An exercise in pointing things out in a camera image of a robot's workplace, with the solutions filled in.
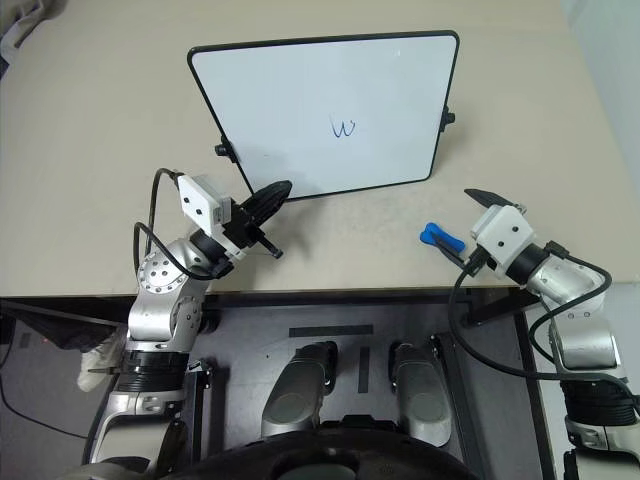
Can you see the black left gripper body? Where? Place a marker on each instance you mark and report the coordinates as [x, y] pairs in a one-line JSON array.
[[244, 225]]

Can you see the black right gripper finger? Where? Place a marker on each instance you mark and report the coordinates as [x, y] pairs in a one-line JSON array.
[[452, 252], [490, 198]]

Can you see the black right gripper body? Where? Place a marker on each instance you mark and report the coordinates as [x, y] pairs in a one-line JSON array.
[[477, 262]]

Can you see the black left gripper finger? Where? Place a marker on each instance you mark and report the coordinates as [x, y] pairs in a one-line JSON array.
[[272, 248], [272, 197]]

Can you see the blue plastic bone-shaped object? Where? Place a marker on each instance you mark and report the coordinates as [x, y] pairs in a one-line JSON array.
[[429, 234]]

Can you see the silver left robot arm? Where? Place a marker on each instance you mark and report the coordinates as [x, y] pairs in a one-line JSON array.
[[160, 310]]

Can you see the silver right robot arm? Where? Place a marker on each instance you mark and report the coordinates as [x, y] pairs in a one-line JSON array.
[[582, 320]]

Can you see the black whiteboard stand knob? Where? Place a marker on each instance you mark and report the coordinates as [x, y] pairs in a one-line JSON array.
[[220, 149], [449, 118]]

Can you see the long dark tape strip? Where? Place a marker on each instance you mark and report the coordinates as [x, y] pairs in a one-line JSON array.
[[330, 331]]

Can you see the black floor platform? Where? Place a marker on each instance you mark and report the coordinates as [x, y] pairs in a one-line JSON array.
[[240, 350]]

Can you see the grey right robot foot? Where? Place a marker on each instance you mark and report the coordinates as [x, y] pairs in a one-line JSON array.
[[425, 395]]

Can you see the grey robot foot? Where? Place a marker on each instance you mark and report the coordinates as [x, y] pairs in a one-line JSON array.
[[295, 395], [425, 395]]

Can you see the short dark tape strip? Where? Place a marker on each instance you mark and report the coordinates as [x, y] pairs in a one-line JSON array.
[[364, 370]]

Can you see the grey left robot foot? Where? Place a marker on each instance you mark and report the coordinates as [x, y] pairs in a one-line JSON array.
[[295, 395]]

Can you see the white crumpled cloth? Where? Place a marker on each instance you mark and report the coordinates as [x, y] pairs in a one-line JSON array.
[[97, 367]]

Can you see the dark rounded robot torso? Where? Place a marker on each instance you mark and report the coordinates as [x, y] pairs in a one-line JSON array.
[[320, 455]]

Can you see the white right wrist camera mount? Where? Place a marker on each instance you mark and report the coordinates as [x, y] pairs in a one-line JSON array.
[[505, 232]]

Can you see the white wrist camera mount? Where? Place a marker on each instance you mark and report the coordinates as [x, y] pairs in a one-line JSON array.
[[505, 232], [197, 200]]

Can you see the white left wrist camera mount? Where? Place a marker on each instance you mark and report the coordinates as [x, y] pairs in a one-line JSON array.
[[197, 200]]

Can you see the white board with black frame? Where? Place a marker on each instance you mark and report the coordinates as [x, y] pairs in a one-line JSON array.
[[310, 100]]

